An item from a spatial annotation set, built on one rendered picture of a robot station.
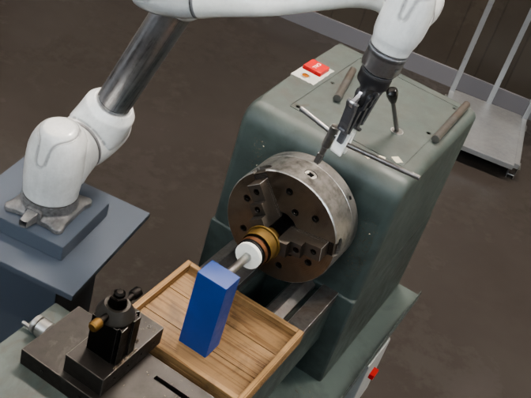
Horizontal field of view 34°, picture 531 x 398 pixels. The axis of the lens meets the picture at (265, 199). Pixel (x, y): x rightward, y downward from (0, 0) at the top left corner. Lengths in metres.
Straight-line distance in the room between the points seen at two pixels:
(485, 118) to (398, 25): 3.49
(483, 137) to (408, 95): 2.52
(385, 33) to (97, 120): 0.93
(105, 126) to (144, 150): 1.79
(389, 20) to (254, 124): 0.60
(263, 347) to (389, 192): 0.49
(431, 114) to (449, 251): 1.79
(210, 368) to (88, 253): 0.59
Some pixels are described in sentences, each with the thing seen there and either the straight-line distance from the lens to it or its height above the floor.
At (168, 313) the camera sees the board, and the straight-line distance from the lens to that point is 2.15.
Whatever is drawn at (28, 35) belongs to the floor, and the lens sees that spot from 5.02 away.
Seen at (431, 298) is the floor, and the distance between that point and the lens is 3.94.
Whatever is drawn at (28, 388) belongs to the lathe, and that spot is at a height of 0.92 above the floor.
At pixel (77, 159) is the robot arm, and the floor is 1.01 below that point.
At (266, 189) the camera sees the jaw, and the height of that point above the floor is 1.18.
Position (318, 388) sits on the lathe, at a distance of 2.58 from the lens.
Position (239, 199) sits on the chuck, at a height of 1.09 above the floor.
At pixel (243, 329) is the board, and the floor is 0.89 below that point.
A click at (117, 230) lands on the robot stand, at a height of 0.75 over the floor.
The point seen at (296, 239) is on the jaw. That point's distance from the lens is 2.11.
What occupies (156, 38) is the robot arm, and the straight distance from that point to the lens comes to 2.28.
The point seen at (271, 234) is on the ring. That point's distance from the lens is 2.08.
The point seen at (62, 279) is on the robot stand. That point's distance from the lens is 2.38.
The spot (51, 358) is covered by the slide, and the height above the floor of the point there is 0.97.
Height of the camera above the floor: 2.39
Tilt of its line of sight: 35 degrees down
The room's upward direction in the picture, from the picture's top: 18 degrees clockwise
